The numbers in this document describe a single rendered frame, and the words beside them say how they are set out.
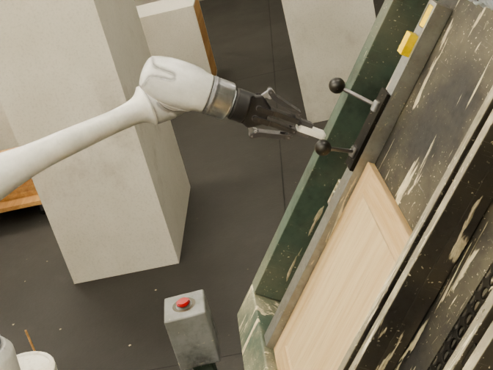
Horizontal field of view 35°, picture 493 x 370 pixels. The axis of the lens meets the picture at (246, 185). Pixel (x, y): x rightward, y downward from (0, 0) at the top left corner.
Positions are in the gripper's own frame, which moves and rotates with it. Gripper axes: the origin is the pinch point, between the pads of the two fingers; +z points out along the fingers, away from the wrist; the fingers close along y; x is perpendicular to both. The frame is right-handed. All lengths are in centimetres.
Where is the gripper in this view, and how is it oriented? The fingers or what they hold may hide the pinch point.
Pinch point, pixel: (310, 131)
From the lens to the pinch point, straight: 186.5
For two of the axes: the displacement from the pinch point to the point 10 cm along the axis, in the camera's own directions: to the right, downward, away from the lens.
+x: 0.9, 4.4, -9.0
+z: 9.2, 3.0, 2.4
